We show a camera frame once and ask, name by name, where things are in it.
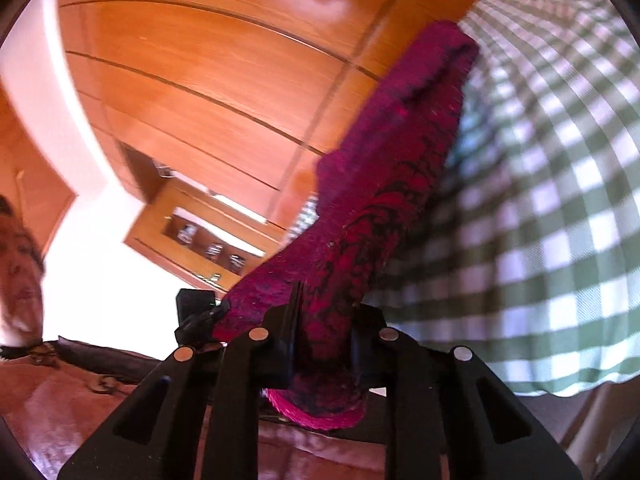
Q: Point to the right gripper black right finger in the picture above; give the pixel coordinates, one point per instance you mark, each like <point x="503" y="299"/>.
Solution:
<point x="448" y="416"/>

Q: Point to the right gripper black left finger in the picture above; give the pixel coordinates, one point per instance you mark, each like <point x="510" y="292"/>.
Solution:
<point x="196" y="414"/>

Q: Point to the red black floral garment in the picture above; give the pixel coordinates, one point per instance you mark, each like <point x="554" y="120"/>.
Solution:
<point x="371" y="189"/>

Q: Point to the green white checkered bedspread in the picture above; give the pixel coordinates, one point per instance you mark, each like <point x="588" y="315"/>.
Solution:
<point x="529" y="251"/>

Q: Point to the wooden headboard panel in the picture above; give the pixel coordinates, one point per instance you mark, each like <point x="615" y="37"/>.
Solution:
<point x="241" y="96"/>

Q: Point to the wooden wall shelf niche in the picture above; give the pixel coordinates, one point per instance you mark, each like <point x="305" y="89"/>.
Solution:
<point x="201" y="240"/>

